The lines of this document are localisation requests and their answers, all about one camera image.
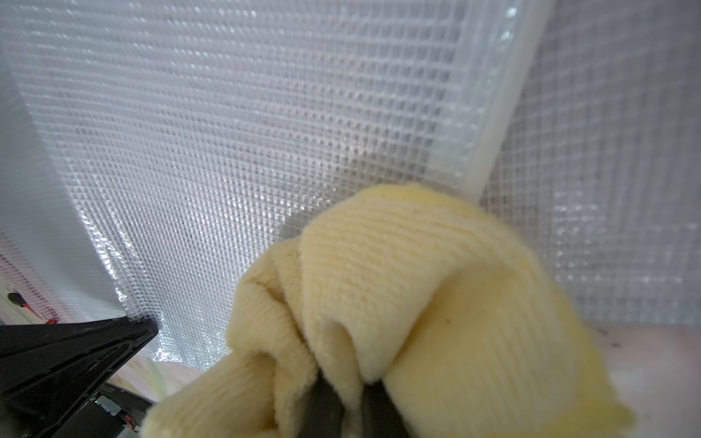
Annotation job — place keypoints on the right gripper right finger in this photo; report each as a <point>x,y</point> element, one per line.
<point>380,417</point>

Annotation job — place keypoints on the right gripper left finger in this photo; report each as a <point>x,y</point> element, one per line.
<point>324,415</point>

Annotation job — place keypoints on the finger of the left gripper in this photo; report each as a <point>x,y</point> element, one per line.
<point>54,378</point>

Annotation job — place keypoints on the mesh document bag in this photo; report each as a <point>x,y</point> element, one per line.
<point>600,169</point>
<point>173,142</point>
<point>24,287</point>

